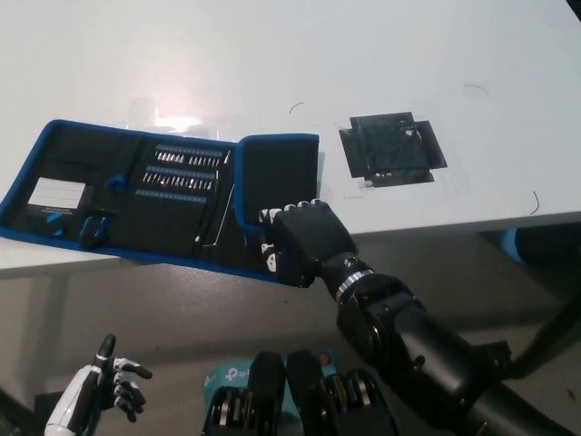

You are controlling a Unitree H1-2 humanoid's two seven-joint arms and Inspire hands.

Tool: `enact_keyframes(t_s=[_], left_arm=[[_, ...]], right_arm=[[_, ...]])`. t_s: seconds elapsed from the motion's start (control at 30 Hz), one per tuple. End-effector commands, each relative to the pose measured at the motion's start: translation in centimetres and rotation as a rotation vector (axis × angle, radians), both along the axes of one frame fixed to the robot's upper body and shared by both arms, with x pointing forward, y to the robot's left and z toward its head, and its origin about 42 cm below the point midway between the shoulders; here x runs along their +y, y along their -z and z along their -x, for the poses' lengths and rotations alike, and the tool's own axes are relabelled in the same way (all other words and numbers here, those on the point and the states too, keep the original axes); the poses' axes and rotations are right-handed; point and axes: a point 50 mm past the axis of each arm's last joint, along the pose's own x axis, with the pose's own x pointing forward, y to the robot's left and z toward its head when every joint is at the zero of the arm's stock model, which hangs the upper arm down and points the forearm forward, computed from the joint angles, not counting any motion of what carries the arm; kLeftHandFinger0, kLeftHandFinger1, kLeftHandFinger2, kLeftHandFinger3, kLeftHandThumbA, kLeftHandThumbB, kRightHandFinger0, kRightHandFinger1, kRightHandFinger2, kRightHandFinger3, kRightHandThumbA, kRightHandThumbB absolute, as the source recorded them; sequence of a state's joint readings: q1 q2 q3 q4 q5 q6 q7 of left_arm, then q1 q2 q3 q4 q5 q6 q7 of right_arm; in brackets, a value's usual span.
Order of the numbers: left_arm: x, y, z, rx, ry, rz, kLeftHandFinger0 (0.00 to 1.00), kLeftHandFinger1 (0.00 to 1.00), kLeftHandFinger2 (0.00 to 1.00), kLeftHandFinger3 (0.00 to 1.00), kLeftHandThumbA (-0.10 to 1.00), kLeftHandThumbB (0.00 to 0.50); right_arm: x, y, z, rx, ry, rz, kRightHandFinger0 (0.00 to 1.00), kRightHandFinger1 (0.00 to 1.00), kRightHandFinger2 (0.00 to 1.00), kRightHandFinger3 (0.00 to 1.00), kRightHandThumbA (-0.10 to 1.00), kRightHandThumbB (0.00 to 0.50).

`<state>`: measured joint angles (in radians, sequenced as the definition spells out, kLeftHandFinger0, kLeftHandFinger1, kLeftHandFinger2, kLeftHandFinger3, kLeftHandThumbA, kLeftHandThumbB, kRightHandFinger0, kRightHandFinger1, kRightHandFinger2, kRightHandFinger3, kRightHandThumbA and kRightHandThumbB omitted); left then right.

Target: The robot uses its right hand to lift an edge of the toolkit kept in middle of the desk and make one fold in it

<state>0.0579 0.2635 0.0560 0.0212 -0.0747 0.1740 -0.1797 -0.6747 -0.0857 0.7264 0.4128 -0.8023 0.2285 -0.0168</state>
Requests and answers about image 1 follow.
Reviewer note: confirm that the white grid magnetic pad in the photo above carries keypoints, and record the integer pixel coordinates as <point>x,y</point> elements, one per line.
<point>56,191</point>

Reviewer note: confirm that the blue plastic object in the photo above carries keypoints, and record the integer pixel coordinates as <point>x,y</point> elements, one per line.
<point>510,243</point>

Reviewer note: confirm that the black flexible extension shaft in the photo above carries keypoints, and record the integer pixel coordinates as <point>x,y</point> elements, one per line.
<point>209,204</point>

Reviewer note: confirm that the silver L-shaped metal key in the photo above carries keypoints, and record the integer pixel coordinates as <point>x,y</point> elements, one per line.
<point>225,213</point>

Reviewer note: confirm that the teal tp-link box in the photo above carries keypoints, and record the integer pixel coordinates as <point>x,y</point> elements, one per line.
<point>227,373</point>

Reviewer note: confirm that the left robot body block black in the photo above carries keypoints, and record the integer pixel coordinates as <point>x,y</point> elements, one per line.
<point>265,381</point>

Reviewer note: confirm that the blue suction cup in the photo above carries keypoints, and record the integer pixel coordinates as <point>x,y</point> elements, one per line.
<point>115,182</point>

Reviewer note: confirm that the blue triangular opening pick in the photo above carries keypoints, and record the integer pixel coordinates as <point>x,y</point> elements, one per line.
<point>58,233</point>
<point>54,219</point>

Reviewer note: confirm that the blue black toolkit roll case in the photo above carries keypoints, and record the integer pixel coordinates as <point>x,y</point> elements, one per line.
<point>172,227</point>

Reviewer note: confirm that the black diagonal table leg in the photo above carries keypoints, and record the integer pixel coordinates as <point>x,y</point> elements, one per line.
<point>540,340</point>

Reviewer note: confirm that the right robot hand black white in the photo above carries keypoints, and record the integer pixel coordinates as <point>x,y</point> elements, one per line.
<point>308,240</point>

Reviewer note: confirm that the blue strip of screwdriver bits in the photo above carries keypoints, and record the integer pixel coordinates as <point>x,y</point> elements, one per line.
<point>181,177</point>
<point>188,154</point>

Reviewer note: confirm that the black tape square patch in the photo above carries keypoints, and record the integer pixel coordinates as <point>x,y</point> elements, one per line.
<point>390,150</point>

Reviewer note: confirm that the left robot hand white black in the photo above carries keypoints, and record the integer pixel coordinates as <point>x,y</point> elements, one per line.
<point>79,395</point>

